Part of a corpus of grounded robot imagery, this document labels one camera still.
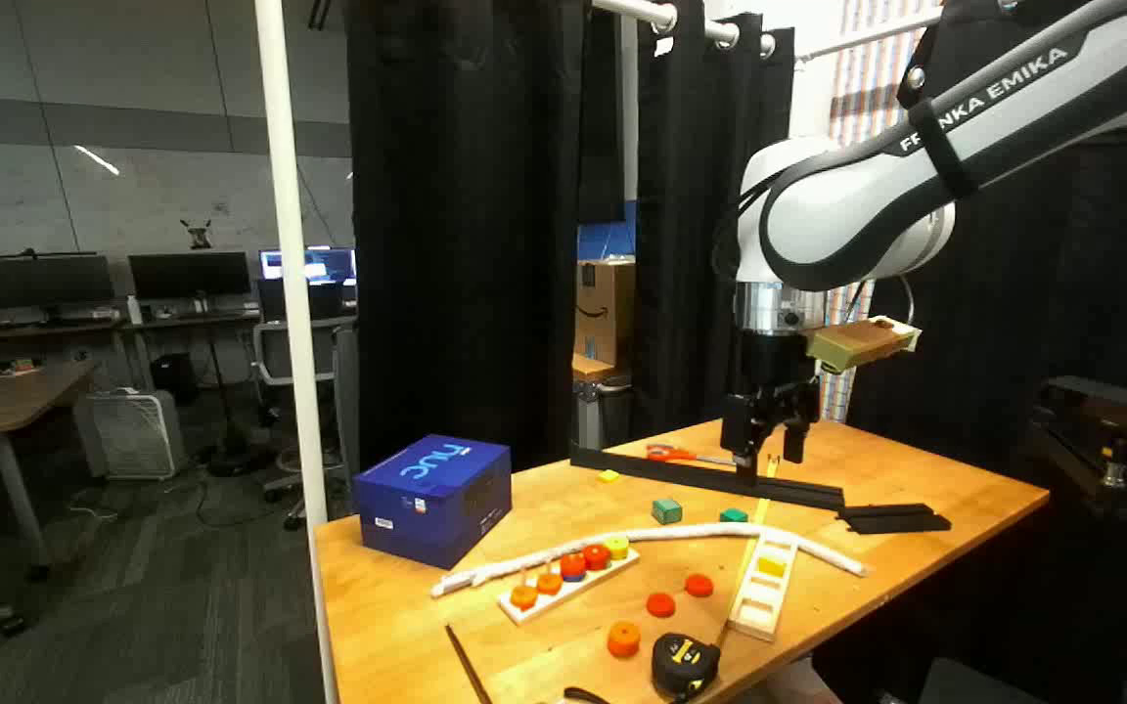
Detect middle computer monitor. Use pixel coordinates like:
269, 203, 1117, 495
131, 250, 249, 299

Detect yellow square block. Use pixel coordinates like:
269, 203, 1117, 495
754, 555, 786, 578

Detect wooden office desk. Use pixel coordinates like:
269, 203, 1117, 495
0, 360, 89, 575

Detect red tool on table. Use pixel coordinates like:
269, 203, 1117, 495
645, 441, 727, 465

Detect white box fan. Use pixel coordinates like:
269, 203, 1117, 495
73, 387, 184, 482

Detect orange round block front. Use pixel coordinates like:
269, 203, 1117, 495
606, 622, 643, 662

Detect left computer monitor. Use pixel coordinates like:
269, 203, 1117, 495
0, 253, 112, 308

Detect blue cardboard box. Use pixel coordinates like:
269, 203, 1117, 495
355, 435, 513, 567

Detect brown cardboard box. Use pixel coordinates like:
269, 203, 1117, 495
577, 263, 636, 362

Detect dark equipment rack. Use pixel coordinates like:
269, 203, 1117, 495
1024, 377, 1127, 518

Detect white vertical pole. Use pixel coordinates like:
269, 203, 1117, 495
256, 0, 336, 704

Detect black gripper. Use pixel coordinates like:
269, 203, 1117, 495
719, 332, 818, 476

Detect green square block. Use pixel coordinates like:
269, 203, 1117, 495
650, 495, 684, 523
719, 510, 746, 523

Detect long black bar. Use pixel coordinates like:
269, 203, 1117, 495
572, 449, 846, 512

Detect white braided rope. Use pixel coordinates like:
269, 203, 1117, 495
427, 522, 869, 601

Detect black yellow tape measure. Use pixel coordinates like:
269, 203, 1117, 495
650, 635, 719, 704

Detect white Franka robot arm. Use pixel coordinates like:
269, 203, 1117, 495
741, 0, 1127, 456

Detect small black plate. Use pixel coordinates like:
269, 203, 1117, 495
839, 506, 951, 535

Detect red round block left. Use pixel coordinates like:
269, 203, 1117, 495
645, 591, 677, 618

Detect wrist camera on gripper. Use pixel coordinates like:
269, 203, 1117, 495
805, 318, 919, 377

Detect red round block right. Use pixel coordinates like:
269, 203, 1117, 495
684, 571, 715, 600

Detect wooden tray with round slots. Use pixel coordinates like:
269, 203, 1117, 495
499, 540, 637, 626

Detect black curtain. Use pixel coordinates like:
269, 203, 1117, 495
349, 0, 795, 465

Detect red round block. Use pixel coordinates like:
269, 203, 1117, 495
645, 591, 677, 618
684, 571, 715, 600

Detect lit blue computer monitor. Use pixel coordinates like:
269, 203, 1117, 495
257, 248, 355, 284

